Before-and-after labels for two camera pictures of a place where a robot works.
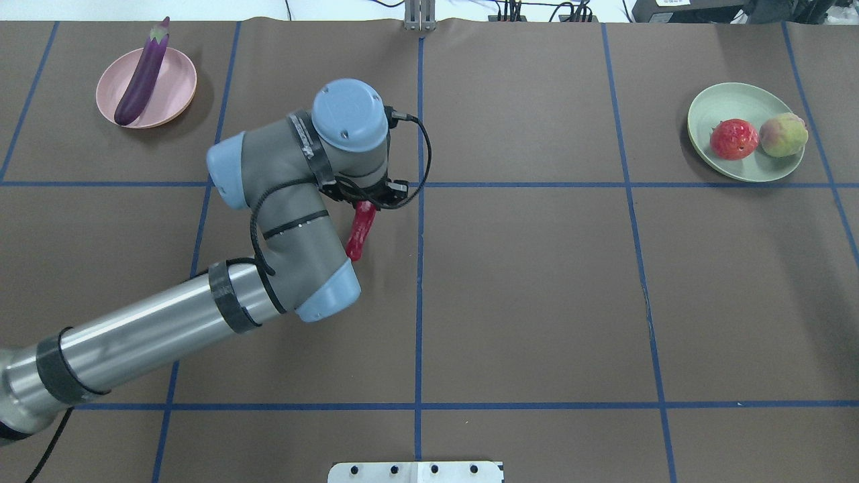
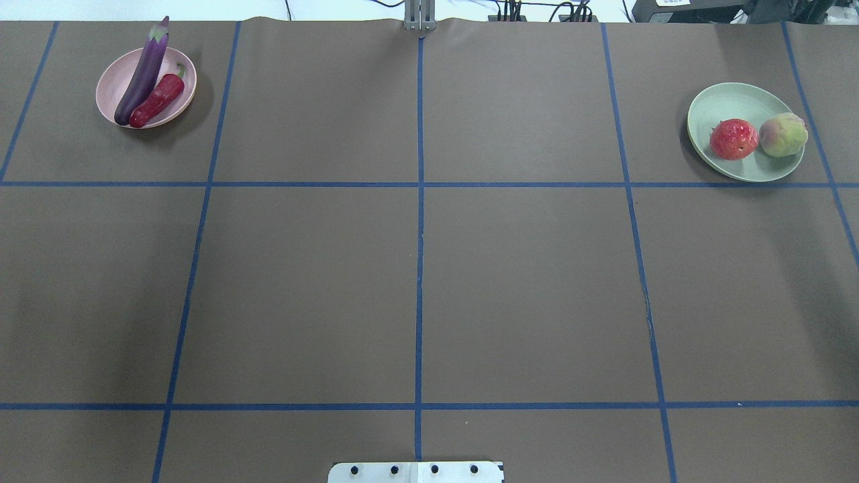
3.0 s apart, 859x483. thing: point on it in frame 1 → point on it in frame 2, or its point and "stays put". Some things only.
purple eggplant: x=139 y=88 stays put
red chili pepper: x=364 y=215 → x=167 y=90
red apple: x=734 y=139 stays put
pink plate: x=169 y=96 stays put
